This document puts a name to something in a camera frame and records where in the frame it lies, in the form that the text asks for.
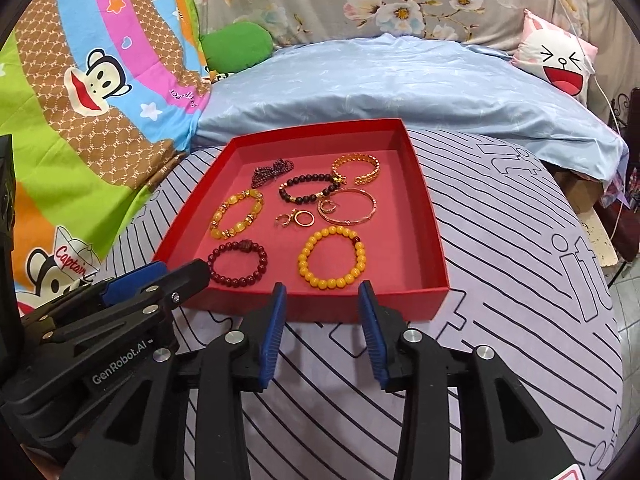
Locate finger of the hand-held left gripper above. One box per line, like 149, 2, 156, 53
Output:
25, 259, 211, 349
20, 261, 169, 332

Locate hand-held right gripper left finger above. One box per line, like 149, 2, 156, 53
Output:
60, 281, 288, 480

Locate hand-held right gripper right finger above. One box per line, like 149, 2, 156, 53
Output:
357, 280, 583, 480

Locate dark red bead bracelet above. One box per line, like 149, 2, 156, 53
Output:
207, 241, 269, 287

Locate yellow crystal bead bracelet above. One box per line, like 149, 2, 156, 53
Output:
209, 190, 265, 239

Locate yellow round bead bracelet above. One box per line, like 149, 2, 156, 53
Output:
297, 226, 364, 291

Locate red shallow box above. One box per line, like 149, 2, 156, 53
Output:
150, 118, 451, 323

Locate thin gold bangle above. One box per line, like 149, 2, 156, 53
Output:
318, 187, 377, 226

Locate dark brown bead bracelet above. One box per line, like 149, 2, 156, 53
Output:
278, 173, 337, 206

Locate grey striped bed sheet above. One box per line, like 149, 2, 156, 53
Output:
95, 127, 626, 480

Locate cartoon monkey printed blanket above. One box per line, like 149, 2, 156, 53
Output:
0, 0, 216, 306

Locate green pillow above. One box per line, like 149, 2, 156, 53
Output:
200, 22, 275, 73

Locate white speckled board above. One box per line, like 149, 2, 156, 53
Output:
577, 207, 621, 267

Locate brown cardboard box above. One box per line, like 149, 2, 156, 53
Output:
552, 169, 608, 213

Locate light blue blanket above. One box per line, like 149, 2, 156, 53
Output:
192, 34, 628, 181

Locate white cat face pillow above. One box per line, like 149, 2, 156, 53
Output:
510, 9, 598, 106

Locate beige cloth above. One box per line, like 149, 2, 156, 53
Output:
585, 0, 640, 111

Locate dark beaded ring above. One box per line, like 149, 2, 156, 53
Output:
253, 158, 296, 188

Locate gold chain cuff bangle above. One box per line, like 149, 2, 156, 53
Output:
331, 152, 381, 186

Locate white cable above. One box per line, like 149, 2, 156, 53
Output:
545, 0, 628, 271

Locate black ornate metal frame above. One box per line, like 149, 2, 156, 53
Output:
607, 87, 640, 128

